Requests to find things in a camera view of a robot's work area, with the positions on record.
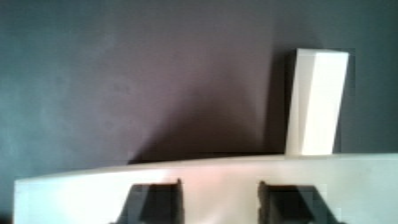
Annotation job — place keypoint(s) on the white cabinet body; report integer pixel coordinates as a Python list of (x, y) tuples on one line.
[(79, 198)]

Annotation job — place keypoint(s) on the white U-shaped frame border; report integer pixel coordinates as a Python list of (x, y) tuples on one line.
[(317, 95)]

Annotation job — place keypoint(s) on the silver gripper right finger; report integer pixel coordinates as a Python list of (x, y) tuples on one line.
[(292, 205)]

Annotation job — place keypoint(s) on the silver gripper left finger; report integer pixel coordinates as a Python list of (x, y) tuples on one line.
[(154, 204)]

